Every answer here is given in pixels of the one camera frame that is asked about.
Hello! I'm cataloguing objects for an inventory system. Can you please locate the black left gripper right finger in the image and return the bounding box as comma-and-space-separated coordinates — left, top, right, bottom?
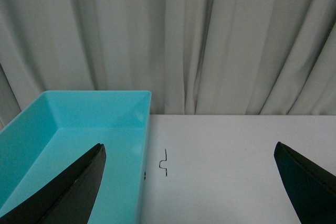
274, 142, 335, 223

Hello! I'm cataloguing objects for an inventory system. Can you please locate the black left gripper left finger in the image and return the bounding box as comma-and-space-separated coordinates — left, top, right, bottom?
1, 143, 106, 223

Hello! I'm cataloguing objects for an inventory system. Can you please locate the turquoise plastic storage bin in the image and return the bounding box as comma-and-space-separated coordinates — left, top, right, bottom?
1, 91, 151, 223

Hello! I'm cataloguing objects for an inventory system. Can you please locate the grey pleated curtain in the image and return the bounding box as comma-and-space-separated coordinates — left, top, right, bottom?
1, 0, 335, 126

